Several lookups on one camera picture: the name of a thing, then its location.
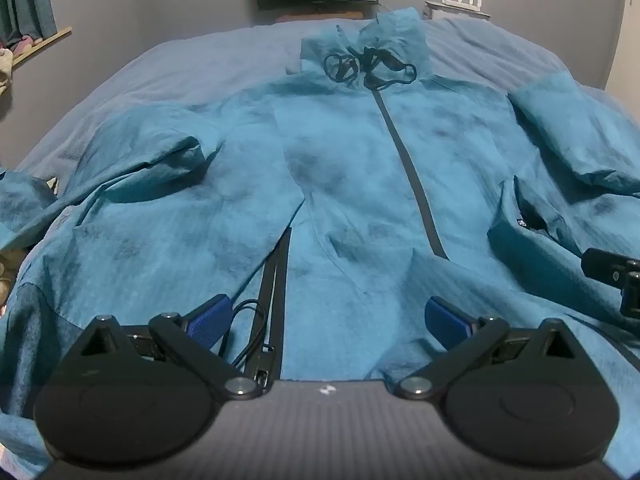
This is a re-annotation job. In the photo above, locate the pink cloth item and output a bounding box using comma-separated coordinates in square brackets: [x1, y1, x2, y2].
[9, 35, 44, 57]

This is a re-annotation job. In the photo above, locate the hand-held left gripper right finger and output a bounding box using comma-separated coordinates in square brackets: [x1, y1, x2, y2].
[395, 296, 581, 402]

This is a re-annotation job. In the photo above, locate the wooden window sill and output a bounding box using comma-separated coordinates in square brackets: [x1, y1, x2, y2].
[12, 26, 73, 67]

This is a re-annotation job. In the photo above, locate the cream cloth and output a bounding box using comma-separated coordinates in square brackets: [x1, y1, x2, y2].
[0, 49, 14, 97]

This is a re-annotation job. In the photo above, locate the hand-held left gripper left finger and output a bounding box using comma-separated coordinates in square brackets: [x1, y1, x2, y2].
[75, 296, 263, 402]

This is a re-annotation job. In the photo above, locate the grey-blue bed sheet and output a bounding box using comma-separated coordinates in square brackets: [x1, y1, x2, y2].
[12, 12, 631, 186]

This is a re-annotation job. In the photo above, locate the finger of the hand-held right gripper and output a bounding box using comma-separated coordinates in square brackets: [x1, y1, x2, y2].
[582, 247, 640, 319]

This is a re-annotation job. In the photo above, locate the beige cloth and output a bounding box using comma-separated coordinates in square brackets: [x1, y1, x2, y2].
[0, 247, 29, 307]

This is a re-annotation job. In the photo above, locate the teal zip jacket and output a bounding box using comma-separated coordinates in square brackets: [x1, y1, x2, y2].
[0, 7, 640, 480]

